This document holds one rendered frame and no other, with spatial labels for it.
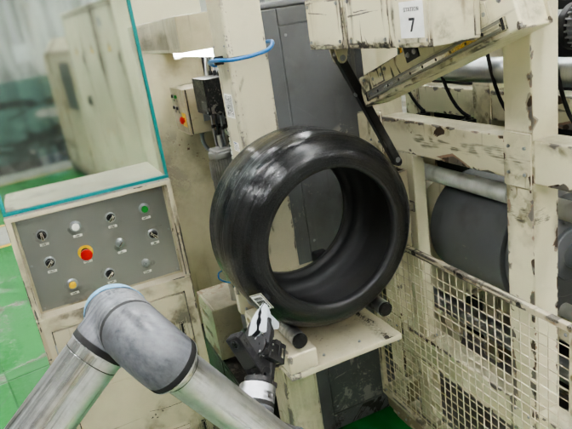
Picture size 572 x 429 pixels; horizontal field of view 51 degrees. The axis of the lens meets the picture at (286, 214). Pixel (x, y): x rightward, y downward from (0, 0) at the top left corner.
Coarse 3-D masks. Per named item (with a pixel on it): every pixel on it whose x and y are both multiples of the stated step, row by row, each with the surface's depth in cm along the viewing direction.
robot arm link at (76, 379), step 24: (120, 288) 117; (96, 312) 113; (72, 336) 113; (96, 336) 111; (72, 360) 111; (96, 360) 111; (48, 384) 110; (72, 384) 110; (96, 384) 112; (24, 408) 110; (48, 408) 109; (72, 408) 110
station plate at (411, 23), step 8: (416, 0) 130; (400, 8) 136; (408, 8) 133; (416, 8) 131; (400, 16) 137; (408, 16) 134; (416, 16) 131; (400, 24) 137; (408, 24) 135; (416, 24) 132; (408, 32) 136; (416, 32) 133; (424, 32) 130
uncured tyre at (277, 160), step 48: (288, 144) 154; (336, 144) 155; (240, 192) 152; (288, 192) 150; (384, 192) 164; (240, 240) 151; (336, 240) 193; (384, 240) 183; (240, 288) 158; (288, 288) 188; (336, 288) 187; (384, 288) 174
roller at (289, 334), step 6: (282, 324) 171; (288, 324) 169; (282, 330) 169; (288, 330) 167; (294, 330) 165; (300, 330) 166; (288, 336) 166; (294, 336) 164; (300, 336) 163; (294, 342) 163; (300, 342) 164; (306, 342) 165
